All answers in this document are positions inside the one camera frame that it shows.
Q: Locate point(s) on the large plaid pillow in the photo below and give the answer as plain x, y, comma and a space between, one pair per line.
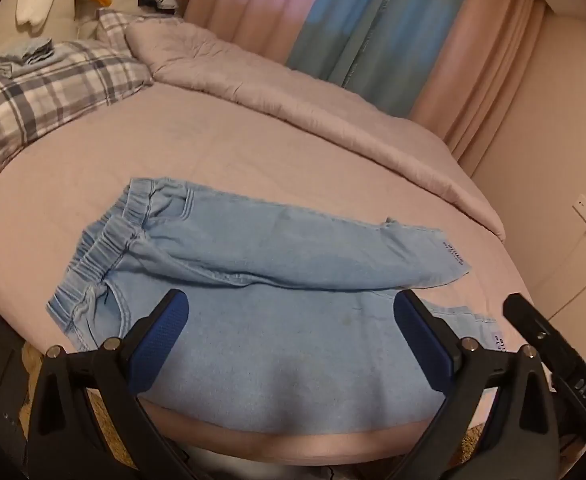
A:
48, 100

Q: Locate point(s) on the brown shaggy rug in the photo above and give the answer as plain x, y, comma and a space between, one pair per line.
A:
30, 360

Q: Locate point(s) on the pink quilt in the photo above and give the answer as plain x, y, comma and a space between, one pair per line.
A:
323, 105

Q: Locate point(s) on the bed with pink sheet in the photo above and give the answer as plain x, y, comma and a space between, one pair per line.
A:
223, 135

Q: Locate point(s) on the pink and blue curtain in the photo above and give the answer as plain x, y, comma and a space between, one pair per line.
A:
373, 25

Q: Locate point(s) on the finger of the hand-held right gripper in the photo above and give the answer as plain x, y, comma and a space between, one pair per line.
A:
538, 330

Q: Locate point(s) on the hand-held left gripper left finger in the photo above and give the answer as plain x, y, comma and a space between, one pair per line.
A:
163, 340

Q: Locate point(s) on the small plaid pillow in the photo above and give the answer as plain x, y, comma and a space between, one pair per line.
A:
115, 25

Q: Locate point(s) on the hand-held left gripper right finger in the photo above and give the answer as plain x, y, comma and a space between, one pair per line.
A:
423, 345

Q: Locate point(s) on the light blue denim pants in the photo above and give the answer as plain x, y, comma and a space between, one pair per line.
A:
273, 360

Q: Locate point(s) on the folded light blue cloth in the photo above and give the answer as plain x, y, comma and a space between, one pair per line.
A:
28, 52

